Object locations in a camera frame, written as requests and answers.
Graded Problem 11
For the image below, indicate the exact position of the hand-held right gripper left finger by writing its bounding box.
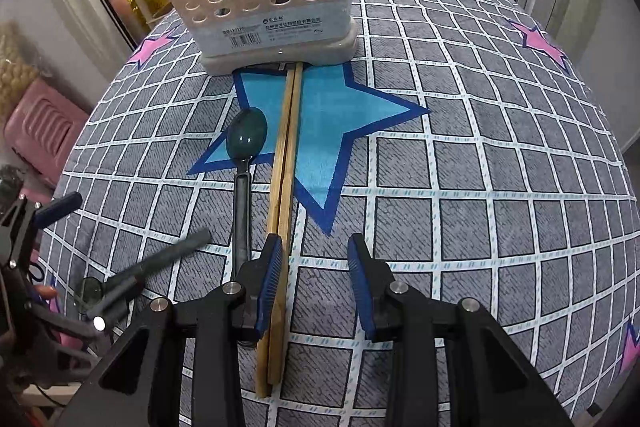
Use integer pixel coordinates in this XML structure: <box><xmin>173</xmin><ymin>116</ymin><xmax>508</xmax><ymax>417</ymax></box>
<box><xmin>75</xmin><ymin>233</ymin><xmax>286</xmax><ymax>427</ymax></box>

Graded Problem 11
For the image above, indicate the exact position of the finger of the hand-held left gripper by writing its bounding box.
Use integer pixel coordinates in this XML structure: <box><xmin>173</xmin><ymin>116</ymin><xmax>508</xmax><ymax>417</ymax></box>
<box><xmin>34</xmin><ymin>191</ymin><xmax>84</xmax><ymax>229</ymax></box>
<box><xmin>30</xmin><ymin>302</ymin><xmax>109</xmax><ymax>341</ymax></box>

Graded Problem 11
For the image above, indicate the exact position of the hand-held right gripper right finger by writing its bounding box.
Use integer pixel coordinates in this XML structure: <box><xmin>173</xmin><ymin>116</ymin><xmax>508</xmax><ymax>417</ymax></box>
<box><xmin>347</xmin><ymin>233</ymin><xmax>576</xmax><ymax>427</ymax></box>

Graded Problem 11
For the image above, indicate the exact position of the wooden chopstick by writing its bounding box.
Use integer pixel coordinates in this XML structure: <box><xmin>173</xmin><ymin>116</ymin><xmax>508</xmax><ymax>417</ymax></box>
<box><xmin>266</xmin><ymin>63</ymin><xmax>305</xmax><ymax>385</ymax></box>
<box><xmin>255</xmin><ymin>63</ymin><xmax>297</xmax><ymax>397</ymax></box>

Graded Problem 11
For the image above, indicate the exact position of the dark spoon with grey handle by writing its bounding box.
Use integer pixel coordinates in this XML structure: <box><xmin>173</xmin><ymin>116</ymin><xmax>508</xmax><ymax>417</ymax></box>
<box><xmin>80</xmin><ymin>229</ymin><xmax>214</xmax><ymax>314</ymax></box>
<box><xmin>225</xmin><ymin>106</ymin><xmax>269</xmax><ymax>349</ymax></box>

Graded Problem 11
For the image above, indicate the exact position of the stack of pink plastic stools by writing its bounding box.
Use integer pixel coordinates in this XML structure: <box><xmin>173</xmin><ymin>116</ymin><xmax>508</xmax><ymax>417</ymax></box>
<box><xmin>4</xmin><ymin>81</ymin><xmax>92</xmax><ymax>188</ymax></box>

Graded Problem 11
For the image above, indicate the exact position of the clear bag of nuts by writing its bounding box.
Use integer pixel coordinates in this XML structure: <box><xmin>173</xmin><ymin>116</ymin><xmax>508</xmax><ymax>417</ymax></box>
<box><xmin>0</xmin><ymin>21</ymin><xmax>42</xmax><ymax>120</ymax></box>

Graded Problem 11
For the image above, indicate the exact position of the grey checkered star tablecloth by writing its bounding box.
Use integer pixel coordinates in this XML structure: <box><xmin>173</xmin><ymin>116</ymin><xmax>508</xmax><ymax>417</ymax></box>
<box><xmin>36</xmin><ymin>0</ymin><xmax>640</xmax><ymax>427</ymax></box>

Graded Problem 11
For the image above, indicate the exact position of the yellow oil bottle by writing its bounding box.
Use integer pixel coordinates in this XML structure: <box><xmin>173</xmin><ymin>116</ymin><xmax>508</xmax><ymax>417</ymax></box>
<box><xmin>124</xmin><ymin>0</ymin><xmax>173</xmax><ymax>25</ymax></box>

